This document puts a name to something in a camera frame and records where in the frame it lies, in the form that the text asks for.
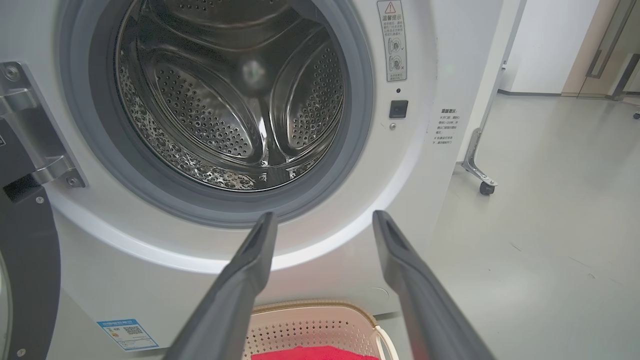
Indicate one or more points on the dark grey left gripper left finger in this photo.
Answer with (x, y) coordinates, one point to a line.
(235, 295)

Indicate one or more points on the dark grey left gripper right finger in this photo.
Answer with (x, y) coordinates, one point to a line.
(425, 305)

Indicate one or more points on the red garment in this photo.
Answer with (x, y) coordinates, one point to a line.
(315, 353)

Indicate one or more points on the black round glass washer door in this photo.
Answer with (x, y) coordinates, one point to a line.
(35, 280)

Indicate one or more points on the cream perforated laundry basket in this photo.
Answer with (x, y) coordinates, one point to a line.
(310, 330)

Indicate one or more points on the white front-load washing machine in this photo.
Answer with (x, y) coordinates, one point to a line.
(400, 190)

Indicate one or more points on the silver door hinge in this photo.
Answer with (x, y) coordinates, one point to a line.
(35, 125)

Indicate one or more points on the blue energy label sticker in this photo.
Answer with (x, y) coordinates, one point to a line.
(127, 334)

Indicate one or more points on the metal wheeled stand leg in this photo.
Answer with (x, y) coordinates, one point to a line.
(475, 165)

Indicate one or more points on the black text instruction label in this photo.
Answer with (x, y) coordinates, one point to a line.
(445, 125)

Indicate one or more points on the grey warning sticker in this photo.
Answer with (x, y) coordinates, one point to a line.
(391, 45)

